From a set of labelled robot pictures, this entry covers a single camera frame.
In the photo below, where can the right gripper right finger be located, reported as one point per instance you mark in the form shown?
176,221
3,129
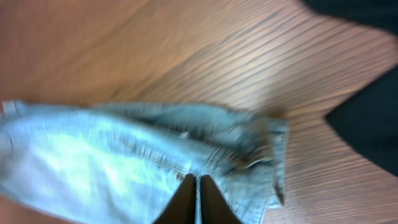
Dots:
214,209

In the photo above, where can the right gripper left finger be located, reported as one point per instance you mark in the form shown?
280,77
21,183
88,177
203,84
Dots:
181,208

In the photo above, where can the light blue denim shorts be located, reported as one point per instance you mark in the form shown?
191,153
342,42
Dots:
122,162

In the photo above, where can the black t-shirt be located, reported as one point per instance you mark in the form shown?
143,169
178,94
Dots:
368,120

